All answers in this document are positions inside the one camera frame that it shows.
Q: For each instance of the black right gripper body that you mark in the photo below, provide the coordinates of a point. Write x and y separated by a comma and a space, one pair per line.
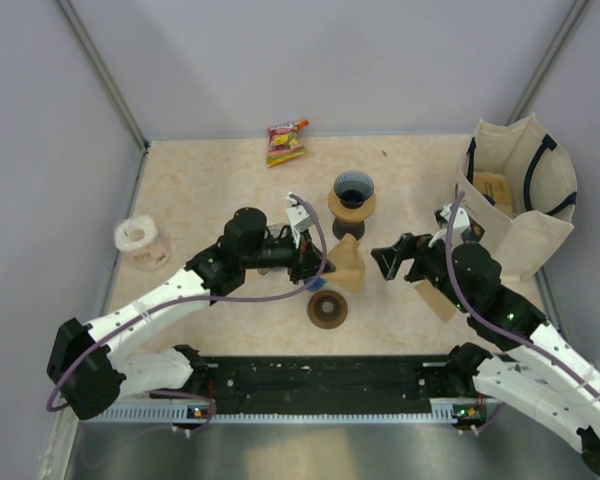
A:
430, 263

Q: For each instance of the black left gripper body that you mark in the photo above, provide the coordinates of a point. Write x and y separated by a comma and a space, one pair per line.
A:
302, 243

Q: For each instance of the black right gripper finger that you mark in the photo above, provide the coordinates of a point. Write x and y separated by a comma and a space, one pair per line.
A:
389, 264
402, 249

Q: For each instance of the brown paper coffee filter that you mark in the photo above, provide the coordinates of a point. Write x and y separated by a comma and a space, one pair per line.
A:
350, 268

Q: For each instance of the blue glass dripper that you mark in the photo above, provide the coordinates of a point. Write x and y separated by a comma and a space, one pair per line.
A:
314, 285
353, 188

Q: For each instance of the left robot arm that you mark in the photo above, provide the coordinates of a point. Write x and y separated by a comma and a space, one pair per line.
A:
94, 364

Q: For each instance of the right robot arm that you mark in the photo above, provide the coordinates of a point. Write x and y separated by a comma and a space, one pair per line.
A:
548, 381

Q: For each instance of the brown paper filter right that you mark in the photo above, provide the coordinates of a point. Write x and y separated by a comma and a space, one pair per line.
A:
443, 308

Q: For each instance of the black tumbler with red lid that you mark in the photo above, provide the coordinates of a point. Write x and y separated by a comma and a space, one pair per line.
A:
342, 227

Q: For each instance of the grey glass pitcher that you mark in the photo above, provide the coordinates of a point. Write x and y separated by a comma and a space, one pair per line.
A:
275, 232

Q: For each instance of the brown box in bag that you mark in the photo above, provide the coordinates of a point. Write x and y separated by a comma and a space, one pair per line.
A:
496, 189

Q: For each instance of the colourful snack packet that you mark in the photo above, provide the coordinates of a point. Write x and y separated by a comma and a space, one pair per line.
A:
283, 142

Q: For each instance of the cream canvas tote bag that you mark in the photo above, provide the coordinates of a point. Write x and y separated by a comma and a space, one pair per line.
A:
543, 186

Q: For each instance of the white toilet paper roll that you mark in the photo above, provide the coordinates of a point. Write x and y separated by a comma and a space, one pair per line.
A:
142, 242

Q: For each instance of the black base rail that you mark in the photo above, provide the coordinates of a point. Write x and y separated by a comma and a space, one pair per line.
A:
337, 385

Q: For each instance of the grey slotted cable duct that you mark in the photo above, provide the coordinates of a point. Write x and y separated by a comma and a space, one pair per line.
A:
155, 413

